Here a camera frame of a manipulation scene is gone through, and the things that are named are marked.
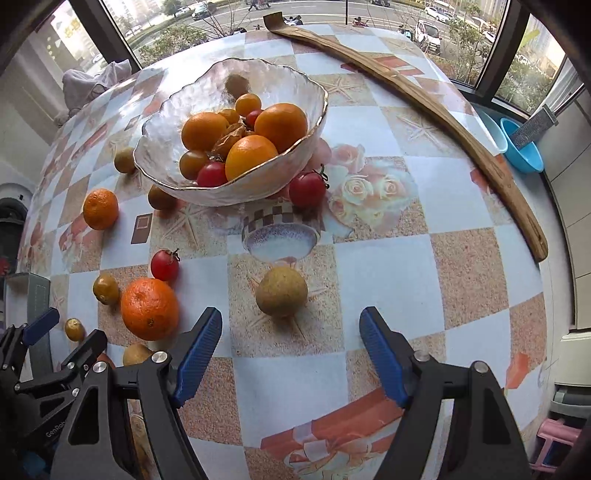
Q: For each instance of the dark longan beside bowl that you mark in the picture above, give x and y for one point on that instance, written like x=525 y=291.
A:
x=160 y=200

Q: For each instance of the white tray box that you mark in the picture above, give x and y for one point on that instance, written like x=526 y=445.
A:
x=26 y=297

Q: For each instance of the yellow cherry tomato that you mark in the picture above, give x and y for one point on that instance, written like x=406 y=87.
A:
x=74 y=330
x=105 y=289

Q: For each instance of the clear glass fruit bowl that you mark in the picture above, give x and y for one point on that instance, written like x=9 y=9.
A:
x=191 y=120

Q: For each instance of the brown longan near tray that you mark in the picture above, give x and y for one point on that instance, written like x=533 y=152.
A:
x=135 y=354

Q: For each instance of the small mandarin orange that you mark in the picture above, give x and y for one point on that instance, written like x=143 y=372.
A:
x=100 y=209

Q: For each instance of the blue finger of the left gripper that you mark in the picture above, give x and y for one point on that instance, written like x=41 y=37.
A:
x=40 y=327
x=86 y=354

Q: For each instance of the brown longan fruit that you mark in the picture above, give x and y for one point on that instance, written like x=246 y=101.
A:
x=281 y=292

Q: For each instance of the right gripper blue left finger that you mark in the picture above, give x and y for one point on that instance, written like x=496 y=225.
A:
x=191 y=353

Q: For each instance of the pink plastic stool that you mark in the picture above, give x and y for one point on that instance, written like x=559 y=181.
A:
x=556 y=440

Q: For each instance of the washing machine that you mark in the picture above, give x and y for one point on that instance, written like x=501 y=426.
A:
x=15 y=200

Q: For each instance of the blue plastic basin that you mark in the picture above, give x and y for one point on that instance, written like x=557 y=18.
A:
x=526 y=159

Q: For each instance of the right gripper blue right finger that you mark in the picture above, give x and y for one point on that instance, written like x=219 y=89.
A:
x=390 y=353

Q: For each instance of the checkered fruit tablecloth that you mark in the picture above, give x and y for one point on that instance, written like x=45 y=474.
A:
x=409 y=226

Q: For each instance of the large mandarin orange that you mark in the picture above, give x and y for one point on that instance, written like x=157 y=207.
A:
x=149 y=309

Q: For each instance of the long wooden board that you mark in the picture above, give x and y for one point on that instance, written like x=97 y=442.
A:
x=501 y=181

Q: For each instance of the light teal plastic basin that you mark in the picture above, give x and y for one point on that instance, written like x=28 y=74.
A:
x=494 y=139

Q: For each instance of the brown longan behind bowl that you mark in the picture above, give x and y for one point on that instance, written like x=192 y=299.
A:
x=123 y=160

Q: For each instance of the red cherry tomato near bowl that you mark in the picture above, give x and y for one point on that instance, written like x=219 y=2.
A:
x=308 y=189

